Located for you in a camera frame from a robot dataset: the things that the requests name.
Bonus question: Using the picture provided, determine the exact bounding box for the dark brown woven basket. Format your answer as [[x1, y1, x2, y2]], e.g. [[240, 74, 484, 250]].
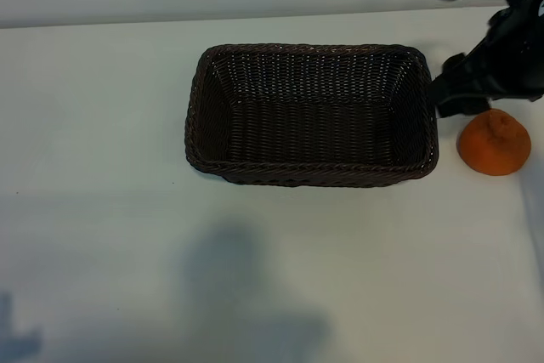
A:
[[184, 43, 439, 189]]

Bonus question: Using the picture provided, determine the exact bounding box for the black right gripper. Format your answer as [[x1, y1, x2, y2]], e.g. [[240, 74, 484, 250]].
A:
[[431, 7, 544, 121]]

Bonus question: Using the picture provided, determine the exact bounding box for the orange fruit with knobby top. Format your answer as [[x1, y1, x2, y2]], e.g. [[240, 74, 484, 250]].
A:
[[456, 110, 532, 176]]

